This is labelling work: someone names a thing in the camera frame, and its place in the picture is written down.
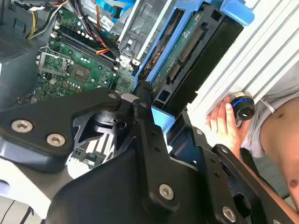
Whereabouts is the round black blue-ringed tool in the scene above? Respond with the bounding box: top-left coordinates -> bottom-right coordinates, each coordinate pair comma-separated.
230,91 -> 256,128

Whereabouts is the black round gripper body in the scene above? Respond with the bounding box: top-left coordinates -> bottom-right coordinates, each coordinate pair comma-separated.
45,109 -> 234,224

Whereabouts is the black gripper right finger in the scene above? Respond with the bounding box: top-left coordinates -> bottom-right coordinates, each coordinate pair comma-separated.
176,111 -> 298,224

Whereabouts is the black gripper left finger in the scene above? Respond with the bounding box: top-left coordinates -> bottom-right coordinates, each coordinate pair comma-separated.
0,81 -> 183,213

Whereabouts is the person's bare hand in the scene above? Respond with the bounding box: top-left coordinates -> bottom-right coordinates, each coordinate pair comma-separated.
205,96 -> 249,162

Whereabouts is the hard disk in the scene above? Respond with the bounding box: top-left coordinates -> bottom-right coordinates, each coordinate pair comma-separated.
134,0 -> 255,137

